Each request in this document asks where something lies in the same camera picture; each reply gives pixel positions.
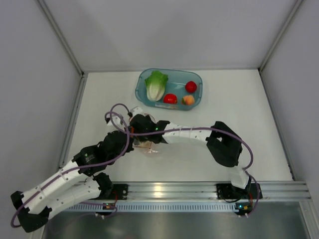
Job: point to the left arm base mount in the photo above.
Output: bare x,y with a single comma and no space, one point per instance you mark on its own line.
119,192

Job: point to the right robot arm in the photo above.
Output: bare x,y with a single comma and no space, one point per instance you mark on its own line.
223,143

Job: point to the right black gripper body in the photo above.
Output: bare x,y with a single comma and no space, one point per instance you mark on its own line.
141,137

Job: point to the teal plastic bin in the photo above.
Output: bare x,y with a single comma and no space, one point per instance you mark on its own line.
176,85

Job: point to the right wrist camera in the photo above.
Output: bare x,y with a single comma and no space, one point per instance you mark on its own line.
135,111

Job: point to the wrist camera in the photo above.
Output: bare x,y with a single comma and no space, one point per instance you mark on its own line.
115,121
135,111

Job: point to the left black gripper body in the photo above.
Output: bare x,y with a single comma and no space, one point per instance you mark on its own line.
124,147

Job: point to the green fake vegetable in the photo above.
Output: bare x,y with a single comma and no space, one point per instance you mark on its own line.
155,85

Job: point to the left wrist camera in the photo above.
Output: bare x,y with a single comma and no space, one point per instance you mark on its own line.
115,121

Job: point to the fake strawberry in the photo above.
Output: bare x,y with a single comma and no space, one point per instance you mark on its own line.
170,99

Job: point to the slotted cable duct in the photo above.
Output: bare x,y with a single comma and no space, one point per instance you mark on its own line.
122,207

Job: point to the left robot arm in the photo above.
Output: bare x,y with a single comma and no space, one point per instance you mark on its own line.
81,179

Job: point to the clear zip top bag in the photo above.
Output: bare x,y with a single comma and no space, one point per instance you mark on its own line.
147,148

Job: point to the aluminium mounting rail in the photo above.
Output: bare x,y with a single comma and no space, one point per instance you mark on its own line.
205,191

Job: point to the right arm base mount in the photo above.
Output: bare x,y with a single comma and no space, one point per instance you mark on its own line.
227,192

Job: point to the red fake pepper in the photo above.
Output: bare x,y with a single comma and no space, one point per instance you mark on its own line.
191,87

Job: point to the fake peach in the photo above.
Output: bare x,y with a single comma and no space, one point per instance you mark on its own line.
188,100

